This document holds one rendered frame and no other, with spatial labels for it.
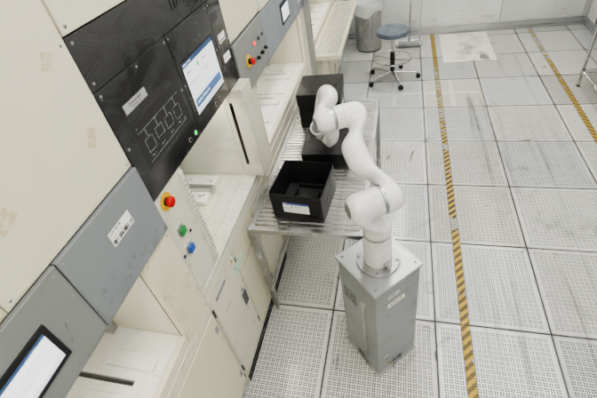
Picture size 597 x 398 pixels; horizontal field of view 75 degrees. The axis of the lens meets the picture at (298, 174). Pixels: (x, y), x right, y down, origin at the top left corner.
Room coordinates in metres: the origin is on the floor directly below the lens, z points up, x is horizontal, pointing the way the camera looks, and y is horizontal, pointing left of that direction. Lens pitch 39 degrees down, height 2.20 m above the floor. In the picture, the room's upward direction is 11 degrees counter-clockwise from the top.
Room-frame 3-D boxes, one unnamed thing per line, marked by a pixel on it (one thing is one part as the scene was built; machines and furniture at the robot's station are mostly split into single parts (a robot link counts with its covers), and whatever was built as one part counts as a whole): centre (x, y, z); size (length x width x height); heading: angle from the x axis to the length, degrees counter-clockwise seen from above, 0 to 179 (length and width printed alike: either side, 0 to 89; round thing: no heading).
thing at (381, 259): (1.06, -0.28, 0.85); 0.19 x 0.19 x 0.18
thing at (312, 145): (1.91, -0.21, 0.83); 0.29 x 0.29 x 0.13; 72
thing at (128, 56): (1.54, 0.74, 0.98); 0.95 x 0.88 x 1.95; 71
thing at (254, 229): (1.92, -0.18, 0.38); 1.30 x 0.60 x 0.76; 161
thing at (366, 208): (1.06, -0.24, 1.07); 0.19 x 0.12 x 0.24; 100
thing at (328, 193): (1.52, -0.01, 0.85); 0.28 x 0.28 x 0.17; 65
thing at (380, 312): (1.06, -0.28, 0.38); 0.28 x 0.28 x 0.76; 26
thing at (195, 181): (1.66, 0.57, 0.89); 0.22 x 0.21 x 0.04; 71
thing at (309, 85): (2.35, -0.26, 0.89); 0.29 x 0.29 x 0.25; 72
